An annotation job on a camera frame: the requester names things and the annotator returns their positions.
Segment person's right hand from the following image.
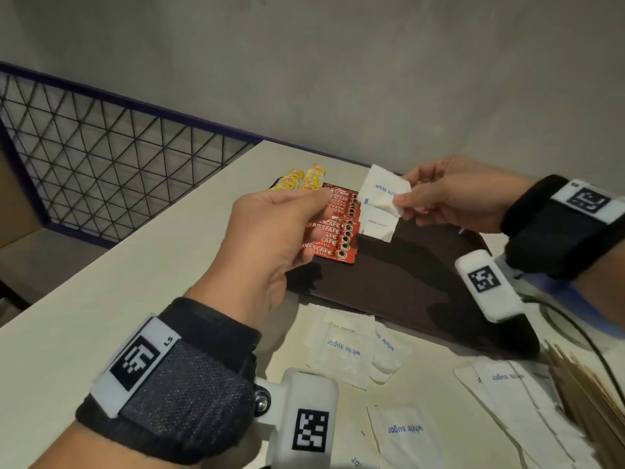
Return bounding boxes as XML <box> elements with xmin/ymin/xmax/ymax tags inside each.
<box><xmin>393</xmin><ymin>156</ymin><xmax>538</xmax><ymax>235</ymax></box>

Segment person's left hand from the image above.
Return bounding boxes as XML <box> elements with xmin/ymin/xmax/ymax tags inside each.
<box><xmin>184</xmin><ymin>186</ymin><xmax>333</xmax><ymax>333</ymax></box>

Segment row of white tea bags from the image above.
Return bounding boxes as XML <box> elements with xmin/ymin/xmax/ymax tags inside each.
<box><xmin>268</xmin><ymin>169</ymin><xmax>303</xmax><ymax>192</ymax></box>
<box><xmin>300</xmin><ymin>163</ymin><xmax>328</xmax><ymax>191</ymax></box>

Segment row of red coffee sachets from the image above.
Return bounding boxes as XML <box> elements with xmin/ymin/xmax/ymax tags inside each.
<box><xmin>300</xmin><ymin>182</ymin><xmax>362</xmax><ymax>264</ymax></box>

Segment square white sugar packet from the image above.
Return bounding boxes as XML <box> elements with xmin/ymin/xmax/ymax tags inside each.
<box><xmin>360</xmin><ymin>205</ymin><xmax>399</xmax><ymax>244</ymax></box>
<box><xmin>359</xmin><ymin>164</ymin><xmax>412</xmax><ymax>218</ymax></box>

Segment brown plastic tray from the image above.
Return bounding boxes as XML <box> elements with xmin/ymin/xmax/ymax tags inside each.
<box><xmin>271</xmin><ymin>175</ymin><xmax>540</xmax><ymax>360</ymax></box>

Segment pile of white sugar packets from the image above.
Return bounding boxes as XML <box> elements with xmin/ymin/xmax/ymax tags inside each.
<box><xmin>305</xmin><ymin>302</ymin><xmax>602</xmax><ymax>469</ymax></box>

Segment bundle of wooden stir sticks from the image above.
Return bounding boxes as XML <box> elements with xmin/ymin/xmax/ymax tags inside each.
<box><xmin>542</xmin><ymin>339</ymin><xmax>625</xmax><ymax>469</ymax></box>

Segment black wristband white markers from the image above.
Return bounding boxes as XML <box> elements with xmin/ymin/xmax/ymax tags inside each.
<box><xmin>76</xmin><ymin>297</ymin><xmax>263</xmax><ymax>466</ymax></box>
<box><xmin>500</xmin><ymin>174</ymin><xmax>625</xmax><ymax>281</ymax></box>

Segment purple metal mesh railing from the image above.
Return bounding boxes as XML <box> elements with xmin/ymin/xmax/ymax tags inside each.
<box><xmin>0</xmin><ymin>61</ymin><xmax>372</xmax><ymax>249</ymax></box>

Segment black metal table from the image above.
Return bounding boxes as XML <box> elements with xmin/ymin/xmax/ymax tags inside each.
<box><xmin>0</xmin><ymin>277</ymin><xmax>30</xmax><ymax>313</ymax></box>

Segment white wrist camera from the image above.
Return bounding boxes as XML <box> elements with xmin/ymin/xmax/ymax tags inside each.
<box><xmin>253</xmin><ymin>368</ymin><xmax>339</xmax><ymax>469</ymax></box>
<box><xmin>454</xmin><ymin>250</ymin><xmax>528</xmax><ymax>324</ymax></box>

